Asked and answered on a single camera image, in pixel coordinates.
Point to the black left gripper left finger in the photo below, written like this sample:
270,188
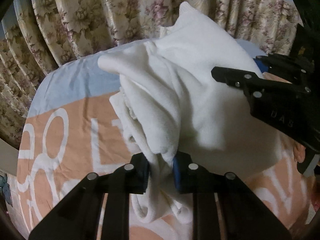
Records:
97,198

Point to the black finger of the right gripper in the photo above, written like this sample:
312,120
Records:
286,67
240,78

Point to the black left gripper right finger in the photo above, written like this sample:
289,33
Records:
223,205

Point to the white knit sweater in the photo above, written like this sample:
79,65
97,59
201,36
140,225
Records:
169,102

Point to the white appliance with dark window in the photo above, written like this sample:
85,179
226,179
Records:
306,42

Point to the blue and orange bedsheet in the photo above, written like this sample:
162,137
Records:
72,129

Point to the floral beige curtain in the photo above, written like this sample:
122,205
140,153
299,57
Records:
39,36

